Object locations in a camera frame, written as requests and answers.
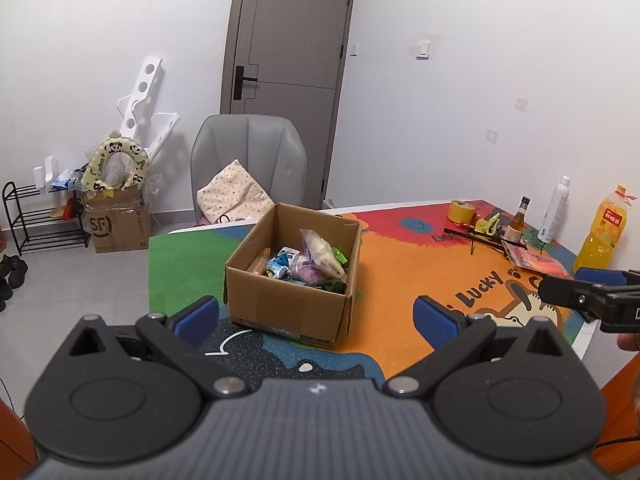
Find blue snack packet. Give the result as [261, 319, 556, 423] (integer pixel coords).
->
[266, 247, 301, 281]

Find orange juice bottle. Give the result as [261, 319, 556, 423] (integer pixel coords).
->
[572, 185, 628, 275]

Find dotted cream cushion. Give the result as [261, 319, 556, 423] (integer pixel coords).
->
[196, 159, 276, 226]

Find blue white plastic bag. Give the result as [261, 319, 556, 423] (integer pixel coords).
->
[50, 169, 83, 193]

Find panda print ring cushion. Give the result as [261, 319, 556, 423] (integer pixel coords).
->
[81, 130, 151, 193]

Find black folding stand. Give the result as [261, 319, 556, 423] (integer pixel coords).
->
[443, 227, 531, 257]

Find red clear plastic bag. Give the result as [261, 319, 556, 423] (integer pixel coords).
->
[501, 240, 573, 280]

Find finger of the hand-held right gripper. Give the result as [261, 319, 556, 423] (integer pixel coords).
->
[539, 275, 608, 323]
[575, 268, 640, 286]

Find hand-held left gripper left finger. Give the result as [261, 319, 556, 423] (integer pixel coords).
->
[65, 295, 251, 401]

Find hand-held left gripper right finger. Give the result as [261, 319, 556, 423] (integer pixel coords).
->
[385, 295, 573, 401]

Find purple roll cake packet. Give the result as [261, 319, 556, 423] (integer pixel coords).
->
[300, 229, 348, 278]

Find cartoon cat table mat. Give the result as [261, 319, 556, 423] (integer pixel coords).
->
[148, 201, 591, 391]

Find purple round bun packet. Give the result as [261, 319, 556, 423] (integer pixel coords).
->
[290, 255, 328, 288]

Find brown glass bottle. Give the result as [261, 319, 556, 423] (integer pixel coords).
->
[506, 196, 531, 243]

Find white plastic rack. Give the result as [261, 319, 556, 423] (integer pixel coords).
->
[34, 56, 180, 193]

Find black door handle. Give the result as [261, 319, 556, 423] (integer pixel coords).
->
[234, 65, 260, 101]

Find grey door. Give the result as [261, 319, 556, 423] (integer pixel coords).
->
[220, 0, 358, 211]

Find grey chair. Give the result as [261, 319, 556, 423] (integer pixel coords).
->
[191, 114, 307, 226]

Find white spray bottle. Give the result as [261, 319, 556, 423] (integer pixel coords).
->
[537, 175, 572, 244]

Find printed brown cardboard box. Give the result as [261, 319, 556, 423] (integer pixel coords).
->
[82, 187, 152, 254]

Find black wire shoe rack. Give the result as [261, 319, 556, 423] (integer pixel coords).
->
[1, 181, 93, 257]

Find yellow tape roll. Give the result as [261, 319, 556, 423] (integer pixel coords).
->
[448, 200, 478, 224]

